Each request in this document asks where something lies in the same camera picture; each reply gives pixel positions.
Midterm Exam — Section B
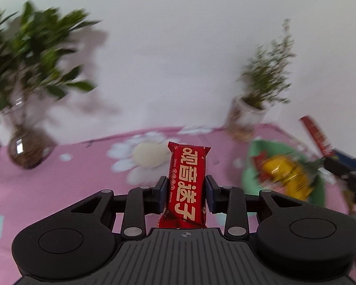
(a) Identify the yellow chip bag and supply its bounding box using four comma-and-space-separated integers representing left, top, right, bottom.
261, 154, 315, 201

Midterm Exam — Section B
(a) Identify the red gold-edged packet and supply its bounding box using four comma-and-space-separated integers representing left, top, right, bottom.
299, 116, 334, 158

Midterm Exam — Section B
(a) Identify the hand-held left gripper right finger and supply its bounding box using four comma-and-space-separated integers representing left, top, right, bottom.
206, 175, 312, 240

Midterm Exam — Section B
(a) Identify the leafy plant in glass vase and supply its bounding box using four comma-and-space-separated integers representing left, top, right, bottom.
0, 1, 101, 170

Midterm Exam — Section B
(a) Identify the dark green snack packet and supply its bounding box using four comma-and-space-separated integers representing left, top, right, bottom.
300, 157, 325, 174

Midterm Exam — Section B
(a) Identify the red snack bar gold print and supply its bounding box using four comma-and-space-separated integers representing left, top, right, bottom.
157, 142, 211, 230

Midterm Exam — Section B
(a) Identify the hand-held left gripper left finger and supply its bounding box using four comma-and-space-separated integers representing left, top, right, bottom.
59, 176, 169, 240

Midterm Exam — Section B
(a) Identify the large red white snack packet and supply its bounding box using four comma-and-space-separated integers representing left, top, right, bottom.
252, 151, 270, 185

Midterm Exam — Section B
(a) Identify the green plastic bowl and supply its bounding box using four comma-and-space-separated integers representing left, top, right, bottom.
240, 139, 327, 207

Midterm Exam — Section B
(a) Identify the pink floral tablecloth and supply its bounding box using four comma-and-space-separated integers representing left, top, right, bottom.
0, 123, 356, 285

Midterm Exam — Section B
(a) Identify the small plant in white pot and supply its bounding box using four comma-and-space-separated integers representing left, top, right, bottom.
225, 19, 295, 143

